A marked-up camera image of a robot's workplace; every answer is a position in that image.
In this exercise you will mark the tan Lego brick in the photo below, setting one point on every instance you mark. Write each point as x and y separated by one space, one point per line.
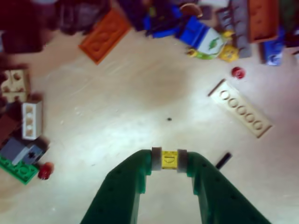
15 85

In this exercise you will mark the minifigure torso with leaf print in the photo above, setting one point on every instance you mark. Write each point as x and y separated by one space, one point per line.
210 43

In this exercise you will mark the white Lego brick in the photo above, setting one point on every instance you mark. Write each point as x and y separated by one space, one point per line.
31 120

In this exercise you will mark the reddish brown Lego piece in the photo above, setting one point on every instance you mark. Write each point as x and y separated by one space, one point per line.
7 128

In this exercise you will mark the small red Lego piece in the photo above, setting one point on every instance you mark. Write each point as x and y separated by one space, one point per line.
46 170

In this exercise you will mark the blue Lego plate with print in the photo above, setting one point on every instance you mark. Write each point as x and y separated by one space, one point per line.
273 52

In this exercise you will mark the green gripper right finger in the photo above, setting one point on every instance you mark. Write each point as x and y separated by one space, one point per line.
222 193

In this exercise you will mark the small yellow Lego piece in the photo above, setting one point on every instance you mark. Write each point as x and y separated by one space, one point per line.
170 159

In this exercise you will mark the black Lego bar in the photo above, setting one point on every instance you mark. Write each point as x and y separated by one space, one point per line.
223 160

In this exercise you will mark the grey Lego brick with cross hole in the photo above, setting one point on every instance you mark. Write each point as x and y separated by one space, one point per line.
22 151

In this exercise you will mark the red round Lego stud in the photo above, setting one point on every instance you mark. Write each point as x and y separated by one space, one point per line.
237 72

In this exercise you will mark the green Lego plate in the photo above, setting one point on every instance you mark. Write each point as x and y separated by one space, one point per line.
17 170

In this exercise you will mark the tan Lego plate with holes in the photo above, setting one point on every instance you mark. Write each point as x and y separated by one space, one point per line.
240 108

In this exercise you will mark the brown Lego plate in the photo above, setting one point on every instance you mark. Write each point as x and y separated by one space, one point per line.
262 21

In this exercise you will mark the orange-brown Lego plate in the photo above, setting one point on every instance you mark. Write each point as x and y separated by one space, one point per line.
105 35

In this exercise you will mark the brown curved Lego piece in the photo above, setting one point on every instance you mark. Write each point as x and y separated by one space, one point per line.
191 8

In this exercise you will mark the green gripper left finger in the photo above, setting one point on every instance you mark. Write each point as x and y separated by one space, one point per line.
121 186

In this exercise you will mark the grey Lego ladder piece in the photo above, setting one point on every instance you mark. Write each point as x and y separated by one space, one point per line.
238 30

